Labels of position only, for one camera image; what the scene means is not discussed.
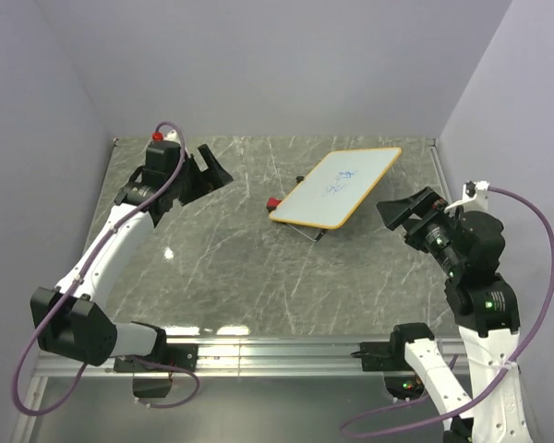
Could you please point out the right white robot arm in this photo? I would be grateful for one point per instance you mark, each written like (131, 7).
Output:
(467, 242)

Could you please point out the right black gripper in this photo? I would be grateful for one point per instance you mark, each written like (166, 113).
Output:
(394, 211)

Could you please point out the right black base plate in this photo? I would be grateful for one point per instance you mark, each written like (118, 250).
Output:
(379, 356)

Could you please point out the orange framed whiteboard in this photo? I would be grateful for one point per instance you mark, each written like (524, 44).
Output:
(332, 191)

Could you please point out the aluminium mounting rail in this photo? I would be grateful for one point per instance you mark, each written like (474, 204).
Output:
(247, 356)

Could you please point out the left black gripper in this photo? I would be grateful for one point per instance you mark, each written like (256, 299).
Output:
(215, 176)

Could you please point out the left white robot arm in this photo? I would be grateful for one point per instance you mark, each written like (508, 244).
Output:
(68, 318)

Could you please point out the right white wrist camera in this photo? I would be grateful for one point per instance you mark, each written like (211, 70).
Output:
(474, 198)

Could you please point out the black wire board stand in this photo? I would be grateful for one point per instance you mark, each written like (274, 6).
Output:
(313, 234)

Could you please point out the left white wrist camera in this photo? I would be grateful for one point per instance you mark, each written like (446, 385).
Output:
(171, 135)

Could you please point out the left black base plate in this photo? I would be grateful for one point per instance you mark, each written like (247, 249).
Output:
(180, 355)

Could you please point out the red black eraser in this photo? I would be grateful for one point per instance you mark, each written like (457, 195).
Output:
(272, 204)

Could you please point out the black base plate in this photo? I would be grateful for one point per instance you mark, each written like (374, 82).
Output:
(379, 356)
(180, 355)

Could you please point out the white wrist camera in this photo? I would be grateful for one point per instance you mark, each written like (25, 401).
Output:
(474, 198)
(171, 135)

